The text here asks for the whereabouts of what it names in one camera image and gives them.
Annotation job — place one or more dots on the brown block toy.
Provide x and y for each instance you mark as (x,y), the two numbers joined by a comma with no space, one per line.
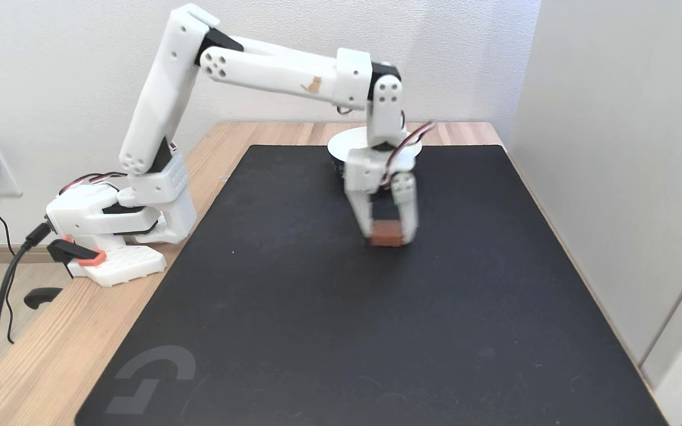
(386,232)

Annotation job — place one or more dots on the white and black paper bowl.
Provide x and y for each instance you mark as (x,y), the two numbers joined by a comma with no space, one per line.
(350,141)

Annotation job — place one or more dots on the black desk mat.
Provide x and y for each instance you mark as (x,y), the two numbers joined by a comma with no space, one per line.
(376,331)

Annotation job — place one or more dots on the white cabinet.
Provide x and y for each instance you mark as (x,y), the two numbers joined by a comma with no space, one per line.
(613,177)

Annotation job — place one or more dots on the black and orange clamp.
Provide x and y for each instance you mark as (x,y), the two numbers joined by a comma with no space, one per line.
(77,251)

